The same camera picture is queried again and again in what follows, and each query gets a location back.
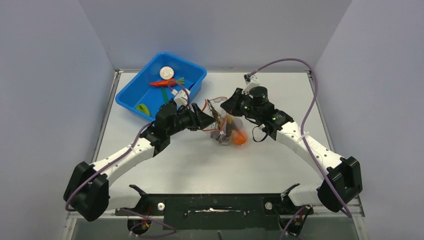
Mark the brown toy longan bunch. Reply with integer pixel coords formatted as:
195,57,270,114
205,98,226,131

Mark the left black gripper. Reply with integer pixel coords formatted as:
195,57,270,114
166,103,215,137

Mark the green toy chili pepper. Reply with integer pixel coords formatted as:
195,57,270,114
161,86,169,104

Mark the blue plastic bin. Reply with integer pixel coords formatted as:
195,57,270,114
115,52,207,122

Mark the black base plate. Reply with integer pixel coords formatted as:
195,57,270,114
116,184,299,234

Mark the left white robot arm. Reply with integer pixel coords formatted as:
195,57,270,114
63,101,215,222

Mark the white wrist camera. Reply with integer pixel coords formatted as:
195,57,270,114
242,73,261,95
171,89,191,107

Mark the white round toy slice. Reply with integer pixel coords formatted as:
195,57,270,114
159,66,175,80

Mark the green toy leaf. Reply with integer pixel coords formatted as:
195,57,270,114
135,103,150,116

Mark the orange toy carrot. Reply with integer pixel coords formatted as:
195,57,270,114
149,77,185,87

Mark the clear zip top bag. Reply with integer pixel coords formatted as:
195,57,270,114
202,96,248,146

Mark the dark toy grape bunch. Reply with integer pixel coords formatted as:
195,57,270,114
210,122,244,145

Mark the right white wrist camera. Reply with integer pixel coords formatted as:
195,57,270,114
242,73,261,95

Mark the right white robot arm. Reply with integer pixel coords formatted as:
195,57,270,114
220,86,363,214

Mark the orange toy tangerine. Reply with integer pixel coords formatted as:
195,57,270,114
231,130,248,146

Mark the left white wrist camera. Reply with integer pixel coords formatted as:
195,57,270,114
171,89,191,107

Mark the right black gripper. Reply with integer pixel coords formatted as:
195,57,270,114
221,88,261,121

